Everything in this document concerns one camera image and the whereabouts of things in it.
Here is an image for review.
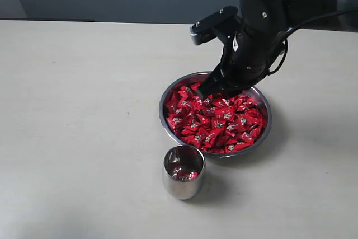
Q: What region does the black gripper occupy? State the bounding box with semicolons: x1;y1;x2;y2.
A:
197;26;285;100

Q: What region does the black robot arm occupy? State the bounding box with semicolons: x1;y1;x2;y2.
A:
190;0;357;98

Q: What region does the round steel bowl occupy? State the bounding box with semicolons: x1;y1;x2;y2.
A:
159;71;272;158

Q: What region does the pile of red wrapped candies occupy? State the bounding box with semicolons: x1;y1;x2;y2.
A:
165;82;263;153

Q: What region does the stainless steel cup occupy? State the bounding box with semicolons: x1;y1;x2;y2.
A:
163;145;206;200

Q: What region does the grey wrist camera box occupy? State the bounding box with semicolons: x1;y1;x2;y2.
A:
189;6;241;46

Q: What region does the black cable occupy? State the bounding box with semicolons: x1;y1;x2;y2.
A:
265;8;358;76

